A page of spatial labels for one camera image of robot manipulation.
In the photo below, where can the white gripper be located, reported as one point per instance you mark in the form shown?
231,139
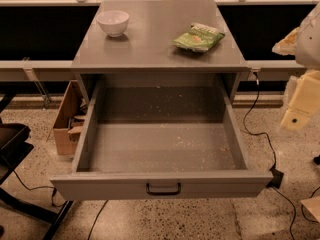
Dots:
309,44

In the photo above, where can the green jalapeno chip bag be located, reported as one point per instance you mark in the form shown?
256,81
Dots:
200,38

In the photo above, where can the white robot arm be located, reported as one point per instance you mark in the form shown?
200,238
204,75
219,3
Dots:
304,43

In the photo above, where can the open grey top drawer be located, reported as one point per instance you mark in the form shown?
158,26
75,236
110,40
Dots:
136,134

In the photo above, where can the black power adapter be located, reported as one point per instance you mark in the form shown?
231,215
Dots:
277,178

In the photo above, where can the cardboard sheet corner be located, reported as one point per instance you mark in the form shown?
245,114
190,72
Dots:
313,206

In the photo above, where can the white ceramic bowl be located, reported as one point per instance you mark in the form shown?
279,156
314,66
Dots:
113,22

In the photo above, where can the open cardboard box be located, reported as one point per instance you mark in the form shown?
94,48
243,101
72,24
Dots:
69,120

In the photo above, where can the black drawer handle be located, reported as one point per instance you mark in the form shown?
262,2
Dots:
163,190

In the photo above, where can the black cart frame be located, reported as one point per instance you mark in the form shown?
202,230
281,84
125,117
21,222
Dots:
34,171

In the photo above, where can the grey metal rail bench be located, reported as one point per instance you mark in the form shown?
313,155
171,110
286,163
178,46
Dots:
36,67

